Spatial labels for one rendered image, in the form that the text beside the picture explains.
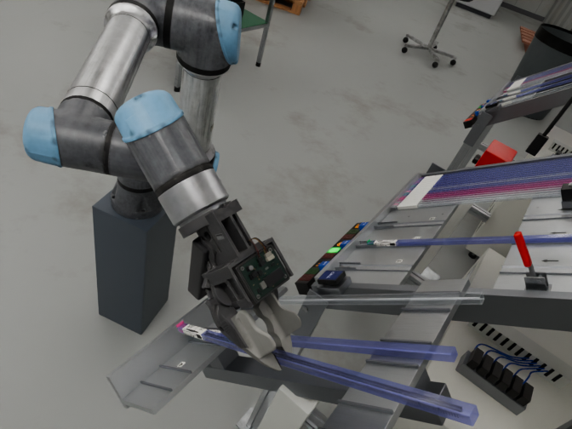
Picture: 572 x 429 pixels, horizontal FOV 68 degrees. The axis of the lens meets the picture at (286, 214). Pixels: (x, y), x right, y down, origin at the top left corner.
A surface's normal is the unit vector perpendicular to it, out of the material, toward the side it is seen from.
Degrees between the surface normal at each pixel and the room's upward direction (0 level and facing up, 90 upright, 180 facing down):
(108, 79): 26
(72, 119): 12
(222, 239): 93
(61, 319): 0
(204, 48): 100
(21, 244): 0
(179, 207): 69
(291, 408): 90
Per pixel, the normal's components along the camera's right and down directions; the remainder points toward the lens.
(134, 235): -0.33, 0.57
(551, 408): 0.26, -0.71
